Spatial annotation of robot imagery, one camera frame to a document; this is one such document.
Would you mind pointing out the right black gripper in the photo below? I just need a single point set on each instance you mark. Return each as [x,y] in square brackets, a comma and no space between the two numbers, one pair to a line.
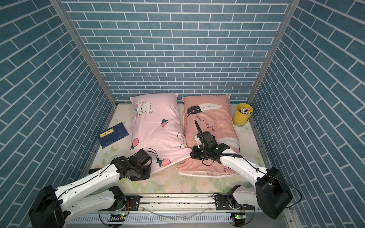
[195,154]

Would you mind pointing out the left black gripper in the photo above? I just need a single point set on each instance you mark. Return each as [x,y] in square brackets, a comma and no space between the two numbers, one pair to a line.
[147,175]

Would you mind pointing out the light pink cartoon pillow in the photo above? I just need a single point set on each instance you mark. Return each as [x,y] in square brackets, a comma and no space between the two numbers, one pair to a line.
[156,128]

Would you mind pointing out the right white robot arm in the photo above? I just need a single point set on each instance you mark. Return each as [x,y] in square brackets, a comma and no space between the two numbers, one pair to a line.
[271,193]

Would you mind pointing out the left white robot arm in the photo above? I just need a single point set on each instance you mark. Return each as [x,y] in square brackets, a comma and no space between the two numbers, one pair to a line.
[56,207]

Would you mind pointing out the floral table mat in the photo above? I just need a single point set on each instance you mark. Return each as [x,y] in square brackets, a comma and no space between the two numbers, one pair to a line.
[169,180]

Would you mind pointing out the blue book yellow label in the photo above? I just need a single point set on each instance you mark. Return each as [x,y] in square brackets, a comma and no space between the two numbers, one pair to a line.
[112,135]

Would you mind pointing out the yellow pen holder cup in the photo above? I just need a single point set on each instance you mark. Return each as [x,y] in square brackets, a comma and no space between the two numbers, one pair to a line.
[242,114]

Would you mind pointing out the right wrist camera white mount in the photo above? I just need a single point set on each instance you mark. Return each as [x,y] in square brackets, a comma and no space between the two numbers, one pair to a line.
[198,140]

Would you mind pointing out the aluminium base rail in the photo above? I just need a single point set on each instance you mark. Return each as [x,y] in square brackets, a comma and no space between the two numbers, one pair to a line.
[183,210]

